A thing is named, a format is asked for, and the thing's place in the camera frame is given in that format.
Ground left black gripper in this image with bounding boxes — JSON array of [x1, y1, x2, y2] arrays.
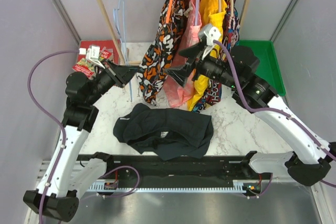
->
[[86, 59, 140, 105]]

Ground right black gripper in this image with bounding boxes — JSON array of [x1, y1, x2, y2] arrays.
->
[[163, 40, 239, 90]]

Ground blue wire hanger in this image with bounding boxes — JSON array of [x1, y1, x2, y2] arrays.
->
[[112, 0, 140, 102]]

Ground dark navy shorts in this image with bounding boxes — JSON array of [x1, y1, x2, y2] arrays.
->
[[113, 103, 214, 161]]

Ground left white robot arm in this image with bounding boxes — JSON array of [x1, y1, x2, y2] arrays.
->
[[23, 60, 140, 223]]

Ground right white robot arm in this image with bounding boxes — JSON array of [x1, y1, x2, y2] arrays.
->
[[165, 41, 335, 186]]

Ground camouflage orange black shorts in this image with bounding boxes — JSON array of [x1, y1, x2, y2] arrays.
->
[[136, 0, 187, 105]]

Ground pink patterned shorts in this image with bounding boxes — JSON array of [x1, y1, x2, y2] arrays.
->
[[163, 0, 202, 108]]

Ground comic print shorts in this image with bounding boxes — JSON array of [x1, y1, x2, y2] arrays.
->
[[193, 0, 241, 113]]

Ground yellow shorts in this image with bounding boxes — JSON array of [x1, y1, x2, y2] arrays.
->
[[187, 0, 227, 113]]

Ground large red book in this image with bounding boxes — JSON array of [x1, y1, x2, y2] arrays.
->
[[80, 40, 120, 64]]

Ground colourful paperback book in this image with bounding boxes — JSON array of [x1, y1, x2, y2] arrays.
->
[[72, 47, 113, 79]]

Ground green plastic tray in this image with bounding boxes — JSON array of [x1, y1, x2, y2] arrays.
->
[[239, 40, 286, 97]]

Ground wooden clothes rack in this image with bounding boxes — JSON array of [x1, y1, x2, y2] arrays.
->
[[96, 0, 250, 65]]

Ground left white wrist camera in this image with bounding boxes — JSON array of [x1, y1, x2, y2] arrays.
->
[[79, 45, 105, 68]]

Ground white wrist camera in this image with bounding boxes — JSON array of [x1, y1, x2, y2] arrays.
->
[[79, 45, 105, 68], [198, 24, 221, 57]]

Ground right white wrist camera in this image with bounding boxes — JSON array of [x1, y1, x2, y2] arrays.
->
[[198, 24, 221, 57]]

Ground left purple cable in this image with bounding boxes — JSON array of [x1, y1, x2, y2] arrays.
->
[[27, 50, 81, 224]]

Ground purple cable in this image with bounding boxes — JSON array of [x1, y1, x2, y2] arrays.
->
[[27, 50, 81, 224], [214, 39, 336, 188]]

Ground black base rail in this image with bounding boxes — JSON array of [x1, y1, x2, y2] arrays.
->
[[76, 153, 274, 188]]

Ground grey slotted cable duct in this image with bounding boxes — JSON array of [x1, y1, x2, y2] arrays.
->
[[87, 181, 259, 194]]

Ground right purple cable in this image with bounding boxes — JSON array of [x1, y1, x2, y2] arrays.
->
[[214, 39, 336, 188]]

